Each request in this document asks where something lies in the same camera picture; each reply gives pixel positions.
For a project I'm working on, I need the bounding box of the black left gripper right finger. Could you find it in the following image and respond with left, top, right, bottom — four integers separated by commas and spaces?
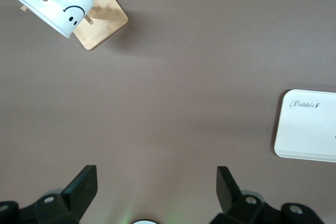
211, 166, 326, 224

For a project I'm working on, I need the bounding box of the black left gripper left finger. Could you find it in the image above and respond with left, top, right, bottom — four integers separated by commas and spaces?
0, 165, 98, 224

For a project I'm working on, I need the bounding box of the cream rabbit print tray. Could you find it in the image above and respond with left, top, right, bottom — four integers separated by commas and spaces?
274, 89, 336, 163

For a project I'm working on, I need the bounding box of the brown table cover mat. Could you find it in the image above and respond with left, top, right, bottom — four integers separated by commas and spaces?
0, 0, 336, 224

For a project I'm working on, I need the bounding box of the wooden mug rack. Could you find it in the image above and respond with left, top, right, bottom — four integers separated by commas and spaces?
20, 0, 129, 51

